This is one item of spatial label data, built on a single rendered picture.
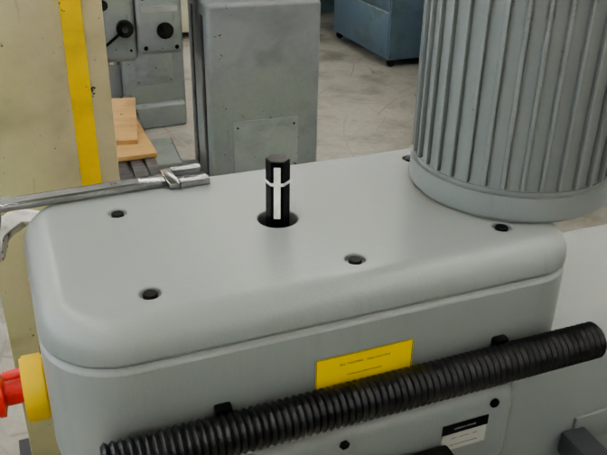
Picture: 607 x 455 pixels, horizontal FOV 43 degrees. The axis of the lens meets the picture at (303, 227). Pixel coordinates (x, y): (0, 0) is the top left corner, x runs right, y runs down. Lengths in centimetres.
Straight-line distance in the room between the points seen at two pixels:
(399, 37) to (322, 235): 747
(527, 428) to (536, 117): 34
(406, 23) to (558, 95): 745
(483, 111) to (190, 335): 32
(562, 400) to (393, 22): 730
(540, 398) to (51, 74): 186
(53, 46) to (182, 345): 187
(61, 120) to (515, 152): 190
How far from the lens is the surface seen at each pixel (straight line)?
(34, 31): 237
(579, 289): 90
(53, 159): 248
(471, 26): 68
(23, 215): 136
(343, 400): 62
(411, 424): 74
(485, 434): 81
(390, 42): 808
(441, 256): 65
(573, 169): 72
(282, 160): 67
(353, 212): 71
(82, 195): 75
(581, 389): 87
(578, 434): 90
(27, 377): 71
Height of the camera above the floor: 221
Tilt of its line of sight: 28 degrees down
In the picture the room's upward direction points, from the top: 1 degrees clockwise
